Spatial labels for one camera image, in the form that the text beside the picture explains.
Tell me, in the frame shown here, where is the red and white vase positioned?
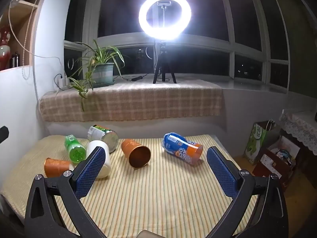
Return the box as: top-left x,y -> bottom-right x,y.
0,25 -> 12,70

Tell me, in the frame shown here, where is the orange paper cup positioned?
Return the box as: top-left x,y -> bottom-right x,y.
44,158 -> 75,178
121,139 -> 151,170

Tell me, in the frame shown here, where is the checkered beige cloth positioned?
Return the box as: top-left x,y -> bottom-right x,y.
39,79 -> 223,122

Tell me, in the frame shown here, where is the wooden shelf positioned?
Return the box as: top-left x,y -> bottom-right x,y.
0,0 -> 53,72

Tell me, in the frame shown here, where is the black tripod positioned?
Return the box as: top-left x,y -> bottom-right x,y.
153,40 -> 177,84

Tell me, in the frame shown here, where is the striped yellow tablecloth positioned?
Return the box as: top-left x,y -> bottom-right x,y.
0,134 -> 259,238

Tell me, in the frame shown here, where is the black cable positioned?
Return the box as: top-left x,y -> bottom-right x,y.
114,73 -> 156,82

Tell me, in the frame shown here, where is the white cable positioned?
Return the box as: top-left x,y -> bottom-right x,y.
8,0 -> 61,80

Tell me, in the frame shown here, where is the potted spider plant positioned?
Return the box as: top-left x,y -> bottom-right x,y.
56,39 -> 132,112

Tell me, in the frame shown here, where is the ring light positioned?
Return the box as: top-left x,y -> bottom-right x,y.
139,0 -> 192,40

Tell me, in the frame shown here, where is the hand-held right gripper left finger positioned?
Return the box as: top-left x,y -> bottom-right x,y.
24,146 -> 106,238

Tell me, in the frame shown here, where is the dark bottle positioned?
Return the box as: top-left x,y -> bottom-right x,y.
10,52 -> 20,68

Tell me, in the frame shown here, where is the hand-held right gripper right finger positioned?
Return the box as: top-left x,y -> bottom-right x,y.
206,146 -> 289,238

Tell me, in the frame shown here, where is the green and white paper bag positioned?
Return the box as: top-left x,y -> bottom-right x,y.
244,120 -> 276,164

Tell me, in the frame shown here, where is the white lace cloth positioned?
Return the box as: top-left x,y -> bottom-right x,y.
281,110 -> 317,155

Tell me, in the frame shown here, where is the silver can with label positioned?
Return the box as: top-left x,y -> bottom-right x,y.
87,125 -> 119,153

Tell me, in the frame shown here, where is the white power strip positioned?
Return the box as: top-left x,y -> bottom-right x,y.
56,74 -> 72,91

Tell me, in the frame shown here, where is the dark red box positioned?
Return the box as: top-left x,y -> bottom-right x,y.
253,135 -> 301,192

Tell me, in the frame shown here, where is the green plastic bottle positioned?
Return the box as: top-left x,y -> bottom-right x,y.
64,134 -> 87,161

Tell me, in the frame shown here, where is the white plastic cup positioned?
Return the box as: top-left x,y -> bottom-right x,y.
86,140 -> 110,178

